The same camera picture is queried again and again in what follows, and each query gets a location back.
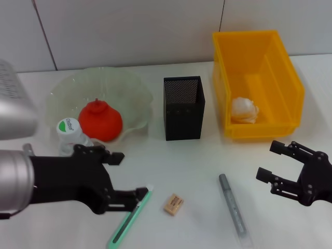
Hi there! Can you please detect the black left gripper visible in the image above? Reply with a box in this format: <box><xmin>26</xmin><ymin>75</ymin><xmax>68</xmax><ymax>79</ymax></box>
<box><xmin>28</xmin><ymin>144</ymin><xmax>149</xmax><ymax>215</ymax></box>

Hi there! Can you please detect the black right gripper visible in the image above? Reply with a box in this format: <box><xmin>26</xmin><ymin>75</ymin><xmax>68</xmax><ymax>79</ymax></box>
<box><xmin>255</xmin><ymin>140</ymin><xmax>332</xmax><ymax>208</ymax></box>

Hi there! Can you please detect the mint green utility knife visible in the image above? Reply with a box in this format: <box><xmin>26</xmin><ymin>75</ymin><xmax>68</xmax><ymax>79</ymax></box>
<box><xmin>106</xmin><ymin>183</ymin><xmax>155</xmax><ymax>249</ymax></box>

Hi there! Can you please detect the orange toy fruit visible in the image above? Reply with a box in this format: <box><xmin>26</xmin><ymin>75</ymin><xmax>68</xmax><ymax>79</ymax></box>
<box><xmin>77</xmin><ymin>98</ymin><xmax>124</xmax><ymax>143</ymax></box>

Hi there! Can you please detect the clear green-label water bottle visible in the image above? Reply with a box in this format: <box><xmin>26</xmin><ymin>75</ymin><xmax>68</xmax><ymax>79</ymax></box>
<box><xmin>56</xmin><ymin>117</ymin><xmax>94</xmax><ymax>157</ymax></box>

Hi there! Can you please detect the white paper ball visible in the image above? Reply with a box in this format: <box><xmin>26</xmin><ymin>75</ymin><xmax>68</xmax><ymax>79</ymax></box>
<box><xmin>230</xmin><ymin>96</ymin><xmax>260</xmax><ymax>125</ymax></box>

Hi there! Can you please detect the beige eraser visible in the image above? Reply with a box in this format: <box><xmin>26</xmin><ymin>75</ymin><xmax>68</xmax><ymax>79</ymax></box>
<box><xmin>163</xmin><ymin>193</ymin><xmax>186</xmax><ymax>216</ymax></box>

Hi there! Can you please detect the grey marker pen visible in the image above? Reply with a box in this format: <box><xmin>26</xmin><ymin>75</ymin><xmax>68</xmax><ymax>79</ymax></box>
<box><xmin>218</xmin><ymin>173</ymin><xmax>249</xmax><ymax>240</ymax></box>

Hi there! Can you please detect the black mesh pen holder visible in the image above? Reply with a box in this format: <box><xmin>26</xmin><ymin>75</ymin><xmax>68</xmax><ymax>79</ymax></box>
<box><xmin>163</xmin><ymin>75</ymin><xmax>206</xmax><ymax>142</ymax></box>

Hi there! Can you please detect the pale green wavy glass plate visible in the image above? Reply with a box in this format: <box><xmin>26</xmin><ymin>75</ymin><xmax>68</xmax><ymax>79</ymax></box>
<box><xmin>46</xmin><ymin>66</ymin><xmax>154</xmax><ymax>144</ymax></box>

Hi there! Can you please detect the yellow plastic bin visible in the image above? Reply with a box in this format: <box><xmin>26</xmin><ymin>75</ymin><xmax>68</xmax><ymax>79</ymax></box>
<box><xmin>212</xmin><ymin>30</ymin><xmax>306</xmax><ymax>141</ymax></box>

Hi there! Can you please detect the dark left arm cable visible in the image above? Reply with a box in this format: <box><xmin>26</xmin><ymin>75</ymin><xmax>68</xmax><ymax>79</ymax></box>
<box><xmin>0</xmin><ymin>210</ymin><xmax>20</xmax><ymax>222</ymax></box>

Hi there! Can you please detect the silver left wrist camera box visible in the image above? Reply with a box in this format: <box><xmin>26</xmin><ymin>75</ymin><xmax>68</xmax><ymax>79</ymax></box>
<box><xmin>0</xmin><ymin>59</ymin><xmax>39</xmax><ymax>142</ymax></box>

